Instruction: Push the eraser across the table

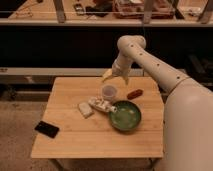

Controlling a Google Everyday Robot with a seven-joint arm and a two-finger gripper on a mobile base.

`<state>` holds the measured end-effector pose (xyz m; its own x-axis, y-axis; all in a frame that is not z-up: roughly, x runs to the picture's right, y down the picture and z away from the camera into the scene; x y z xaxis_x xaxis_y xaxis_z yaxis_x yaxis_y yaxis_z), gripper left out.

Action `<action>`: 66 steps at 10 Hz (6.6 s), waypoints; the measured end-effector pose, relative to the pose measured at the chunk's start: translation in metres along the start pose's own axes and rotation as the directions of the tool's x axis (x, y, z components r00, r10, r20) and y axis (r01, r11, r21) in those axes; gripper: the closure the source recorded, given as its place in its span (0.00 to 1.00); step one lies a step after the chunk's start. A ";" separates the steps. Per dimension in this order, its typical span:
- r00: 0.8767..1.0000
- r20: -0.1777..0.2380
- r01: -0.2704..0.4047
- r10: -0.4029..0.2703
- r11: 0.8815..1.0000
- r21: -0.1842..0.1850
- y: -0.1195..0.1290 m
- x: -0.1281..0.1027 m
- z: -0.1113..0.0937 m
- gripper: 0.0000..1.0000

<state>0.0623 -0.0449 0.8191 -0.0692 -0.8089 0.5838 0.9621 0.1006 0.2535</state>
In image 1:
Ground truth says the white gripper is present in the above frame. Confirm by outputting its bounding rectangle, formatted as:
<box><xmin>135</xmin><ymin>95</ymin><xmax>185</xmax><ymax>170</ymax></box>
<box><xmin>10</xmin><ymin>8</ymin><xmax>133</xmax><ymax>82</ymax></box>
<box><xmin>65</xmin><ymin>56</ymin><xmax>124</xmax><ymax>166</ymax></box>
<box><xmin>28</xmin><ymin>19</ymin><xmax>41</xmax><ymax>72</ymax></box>
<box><xmin>102</xmin><ymin>58</ymin><xmax>130</xmax><ymax>85</ymax></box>

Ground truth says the red tray on shelf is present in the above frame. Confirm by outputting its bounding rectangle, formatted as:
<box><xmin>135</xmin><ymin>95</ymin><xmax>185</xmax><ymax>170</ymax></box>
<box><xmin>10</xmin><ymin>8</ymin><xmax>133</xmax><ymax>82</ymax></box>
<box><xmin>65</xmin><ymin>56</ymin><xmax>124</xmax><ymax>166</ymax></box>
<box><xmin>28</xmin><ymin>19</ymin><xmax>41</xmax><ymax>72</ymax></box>
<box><xmin>113</xmin><ymin>0</ymin><xmax>175</xmax><ymax>19</ymax></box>

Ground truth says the black device on shelf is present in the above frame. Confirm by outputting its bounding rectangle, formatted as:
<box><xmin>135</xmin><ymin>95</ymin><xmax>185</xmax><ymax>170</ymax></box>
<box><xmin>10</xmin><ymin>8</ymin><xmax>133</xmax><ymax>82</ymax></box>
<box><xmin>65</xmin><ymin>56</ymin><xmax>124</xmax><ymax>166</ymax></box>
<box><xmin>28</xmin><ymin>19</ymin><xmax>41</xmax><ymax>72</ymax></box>
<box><xmin>73</xmin><ymin>3</ymin><xmax>85</xmax><ymax>16</ymax></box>

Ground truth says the wooden table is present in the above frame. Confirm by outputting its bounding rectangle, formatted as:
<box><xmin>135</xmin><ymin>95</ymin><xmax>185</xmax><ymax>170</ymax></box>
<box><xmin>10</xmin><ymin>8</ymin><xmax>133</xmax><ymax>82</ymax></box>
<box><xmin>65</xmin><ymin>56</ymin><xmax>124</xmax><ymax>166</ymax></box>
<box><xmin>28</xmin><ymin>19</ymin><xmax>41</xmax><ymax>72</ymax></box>
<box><xmin>31</xmin><ymin>77</ymin><xmax>163</xmax><ymax>158</ymax></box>

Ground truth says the black rectangular eraser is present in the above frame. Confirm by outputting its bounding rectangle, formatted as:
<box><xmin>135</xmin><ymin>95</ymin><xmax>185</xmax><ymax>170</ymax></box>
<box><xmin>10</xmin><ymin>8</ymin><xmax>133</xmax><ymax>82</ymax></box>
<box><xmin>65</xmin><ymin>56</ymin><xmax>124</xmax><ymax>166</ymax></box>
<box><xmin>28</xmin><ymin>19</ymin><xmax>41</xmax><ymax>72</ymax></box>
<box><xmin>35</xmin><ymin>121</ymin><xmax>59</xmax><ymax>138</ymax></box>

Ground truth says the green round bowl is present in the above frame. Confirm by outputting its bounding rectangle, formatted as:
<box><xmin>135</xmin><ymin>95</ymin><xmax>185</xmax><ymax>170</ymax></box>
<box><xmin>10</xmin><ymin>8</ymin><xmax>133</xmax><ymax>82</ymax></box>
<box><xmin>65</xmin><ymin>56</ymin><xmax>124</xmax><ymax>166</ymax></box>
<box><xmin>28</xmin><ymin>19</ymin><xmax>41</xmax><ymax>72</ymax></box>
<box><xmin>108</xmin><ymin>101</ymin><xmax>142</xmax><ymax>131</ymax></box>

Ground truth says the brown oblong object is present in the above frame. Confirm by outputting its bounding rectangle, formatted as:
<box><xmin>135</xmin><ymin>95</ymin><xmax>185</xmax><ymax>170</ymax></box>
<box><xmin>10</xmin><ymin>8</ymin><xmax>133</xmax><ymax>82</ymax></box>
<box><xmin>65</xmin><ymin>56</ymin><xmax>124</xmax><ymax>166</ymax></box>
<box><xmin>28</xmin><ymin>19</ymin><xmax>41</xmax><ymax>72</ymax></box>
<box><xmin>127</xmin><ymin>89</ymin><xmax>143</xmax><ymax>100</ymax></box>

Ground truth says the white wrapped packet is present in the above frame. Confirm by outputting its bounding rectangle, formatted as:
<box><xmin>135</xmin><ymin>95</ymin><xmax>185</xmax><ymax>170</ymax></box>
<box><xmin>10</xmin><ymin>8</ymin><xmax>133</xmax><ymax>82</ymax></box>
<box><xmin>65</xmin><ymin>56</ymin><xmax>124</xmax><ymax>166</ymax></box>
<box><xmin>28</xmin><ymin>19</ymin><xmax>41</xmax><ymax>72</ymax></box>
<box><xmin>88</xmin><ymin>97</ymin><xmax>117</xmax><ymax>113</ymax></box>

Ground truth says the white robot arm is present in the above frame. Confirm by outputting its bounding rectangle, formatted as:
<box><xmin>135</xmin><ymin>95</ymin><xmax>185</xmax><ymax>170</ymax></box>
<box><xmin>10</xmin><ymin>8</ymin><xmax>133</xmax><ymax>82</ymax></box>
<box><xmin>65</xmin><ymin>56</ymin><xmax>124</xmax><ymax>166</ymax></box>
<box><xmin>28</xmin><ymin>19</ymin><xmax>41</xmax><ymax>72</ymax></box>
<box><xmin>103</xmin><ymin>35</ymin><xmax>213</xmax><ymax>171</ymax></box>

